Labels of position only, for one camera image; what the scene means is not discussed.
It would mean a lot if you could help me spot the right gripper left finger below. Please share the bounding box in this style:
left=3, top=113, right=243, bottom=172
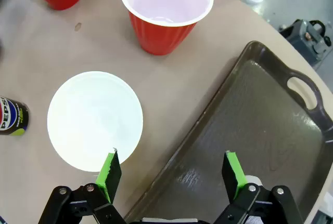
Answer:
left=38, top=149, right=128, bottom=224

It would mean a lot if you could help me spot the white round bowl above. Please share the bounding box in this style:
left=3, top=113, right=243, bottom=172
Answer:
left=47, top=71, right=144, bottom=173

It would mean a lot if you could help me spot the black Pepsi can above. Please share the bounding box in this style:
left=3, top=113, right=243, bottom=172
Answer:
left=0, top=96, right=30, bottom=136

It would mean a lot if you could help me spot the dark brown serving tray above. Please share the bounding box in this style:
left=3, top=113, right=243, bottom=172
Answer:
left=123, top=41, right=333, bottom=224

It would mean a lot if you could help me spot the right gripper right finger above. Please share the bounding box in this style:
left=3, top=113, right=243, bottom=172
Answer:
left=213, top=150, right=304, bottom=224

